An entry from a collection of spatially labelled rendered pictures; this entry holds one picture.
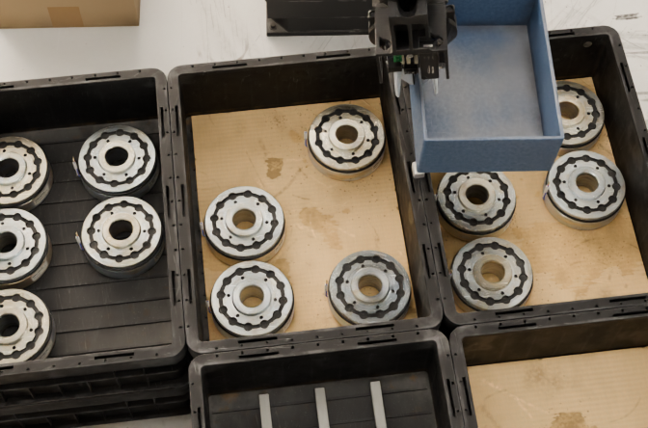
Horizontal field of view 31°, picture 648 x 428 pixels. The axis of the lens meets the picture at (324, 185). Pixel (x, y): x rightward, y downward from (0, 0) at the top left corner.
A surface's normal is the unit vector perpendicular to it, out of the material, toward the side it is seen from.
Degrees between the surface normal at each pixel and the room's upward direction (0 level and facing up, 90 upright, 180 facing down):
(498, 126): 2
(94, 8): 90
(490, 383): 0
